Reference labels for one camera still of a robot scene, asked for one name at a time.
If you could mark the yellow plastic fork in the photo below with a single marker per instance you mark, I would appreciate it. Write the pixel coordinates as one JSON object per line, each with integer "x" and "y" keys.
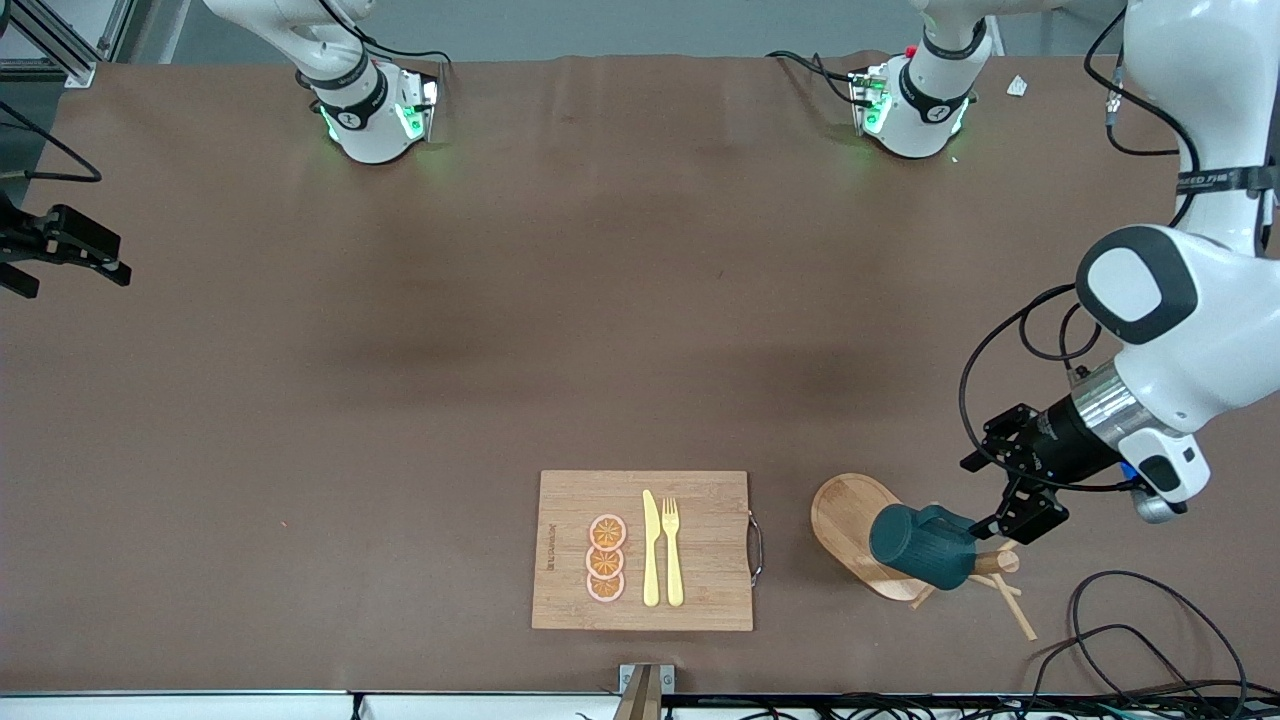
{"x": 673, "y": 560}

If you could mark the dark teal ribbed cup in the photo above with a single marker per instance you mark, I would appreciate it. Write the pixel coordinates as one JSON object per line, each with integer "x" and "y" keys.
{"x": 920, "y": 545}

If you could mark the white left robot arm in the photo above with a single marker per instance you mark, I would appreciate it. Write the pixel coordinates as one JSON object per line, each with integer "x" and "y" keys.
{"x": 1200, "y": 330}

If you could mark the wooden mug tree rack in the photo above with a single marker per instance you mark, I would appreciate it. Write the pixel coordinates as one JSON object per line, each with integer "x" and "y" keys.
{"x": 845, "y": 515}

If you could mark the orange slice toy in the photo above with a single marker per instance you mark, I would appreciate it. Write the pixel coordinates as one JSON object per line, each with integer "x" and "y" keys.
{"x": 605, "y": 563}
{"x": 607, "y": 532}
{"x": 605, "y": 588}

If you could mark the metal table edge bracket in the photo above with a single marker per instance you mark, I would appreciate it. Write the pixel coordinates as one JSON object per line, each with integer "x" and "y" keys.
{"x": 645, "y": 690}

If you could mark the small white paper scrap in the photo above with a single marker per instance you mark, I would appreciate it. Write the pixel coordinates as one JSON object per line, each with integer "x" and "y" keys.
{"x": 1017, "y": 86}

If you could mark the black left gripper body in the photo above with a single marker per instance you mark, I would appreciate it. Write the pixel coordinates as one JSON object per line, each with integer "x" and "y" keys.
{"x": 1070, "y": 441}

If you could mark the yellow plastic knife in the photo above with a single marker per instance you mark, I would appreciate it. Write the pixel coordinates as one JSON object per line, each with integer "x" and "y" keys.
{"x": 651, "y": 560}

